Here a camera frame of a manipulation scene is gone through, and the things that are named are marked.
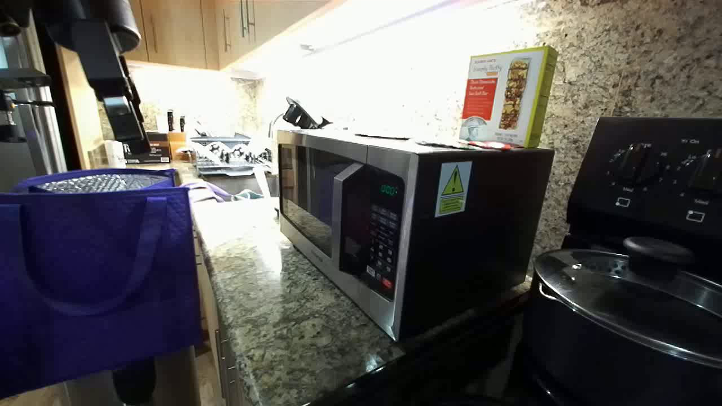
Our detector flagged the glass pot lid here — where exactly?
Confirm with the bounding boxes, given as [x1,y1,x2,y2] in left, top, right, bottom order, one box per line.
[533,235,722,372]

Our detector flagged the black cooking pot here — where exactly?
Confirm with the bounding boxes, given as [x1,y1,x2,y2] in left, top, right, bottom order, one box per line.
[524,245,722,406]

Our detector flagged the wooden wall cabinets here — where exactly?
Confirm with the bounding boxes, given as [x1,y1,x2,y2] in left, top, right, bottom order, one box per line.
[123,0,334,75]

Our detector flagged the stainless steel microwave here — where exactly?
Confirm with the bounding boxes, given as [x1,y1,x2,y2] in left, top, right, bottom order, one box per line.
[276,126,557,342]

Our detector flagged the purple insulated tote bag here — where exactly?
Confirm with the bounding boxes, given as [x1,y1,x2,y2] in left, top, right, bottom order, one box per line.
[0,164,203,401]

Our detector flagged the grey metal appliance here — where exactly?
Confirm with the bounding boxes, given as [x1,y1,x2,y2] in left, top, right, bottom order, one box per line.
[0,11,72,195]

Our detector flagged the wooden knife block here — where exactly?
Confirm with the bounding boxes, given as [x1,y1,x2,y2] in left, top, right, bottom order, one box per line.
[163,108,193,162]

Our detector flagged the yellow green warning sticker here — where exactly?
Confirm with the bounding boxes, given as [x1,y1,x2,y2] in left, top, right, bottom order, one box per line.
[434,160,477,222]

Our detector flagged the purple rubber glove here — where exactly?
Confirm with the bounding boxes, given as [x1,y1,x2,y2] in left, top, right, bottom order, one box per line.
[184,177,236,207]

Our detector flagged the dish rack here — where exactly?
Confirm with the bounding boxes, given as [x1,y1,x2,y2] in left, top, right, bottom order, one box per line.
[187,129,279,181]

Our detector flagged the flat colourful packets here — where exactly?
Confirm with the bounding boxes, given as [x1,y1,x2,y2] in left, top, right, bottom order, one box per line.
[352,130,524,156]

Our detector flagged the black electric stove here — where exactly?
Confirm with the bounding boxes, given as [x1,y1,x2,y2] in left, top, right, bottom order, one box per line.
[517,116,722,406]

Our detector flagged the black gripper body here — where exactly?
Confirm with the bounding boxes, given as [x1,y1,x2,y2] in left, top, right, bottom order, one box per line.
[65,20,142,103]

